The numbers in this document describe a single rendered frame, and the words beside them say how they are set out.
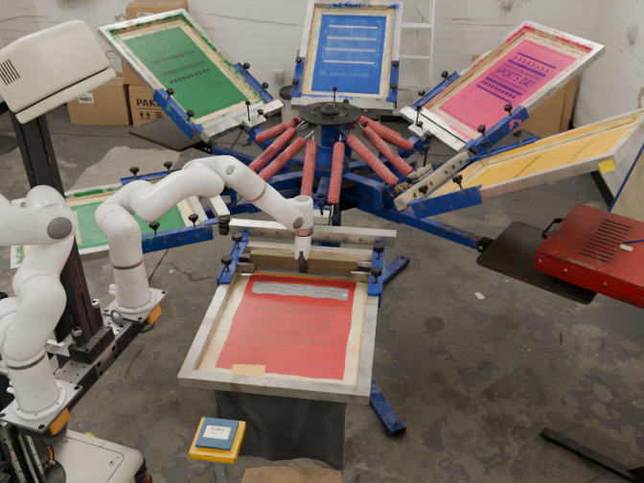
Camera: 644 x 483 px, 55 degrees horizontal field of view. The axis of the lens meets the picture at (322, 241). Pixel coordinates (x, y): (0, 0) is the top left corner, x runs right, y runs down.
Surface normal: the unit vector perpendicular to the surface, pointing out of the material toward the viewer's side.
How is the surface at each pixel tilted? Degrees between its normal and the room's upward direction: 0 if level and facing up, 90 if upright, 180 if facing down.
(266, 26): 90
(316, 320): 0
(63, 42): 64
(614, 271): 0
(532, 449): 0
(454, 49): 90
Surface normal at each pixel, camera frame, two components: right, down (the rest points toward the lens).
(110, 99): -0.06, 0.53
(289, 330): 0.00, -0.84
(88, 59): 0.85, -0.22
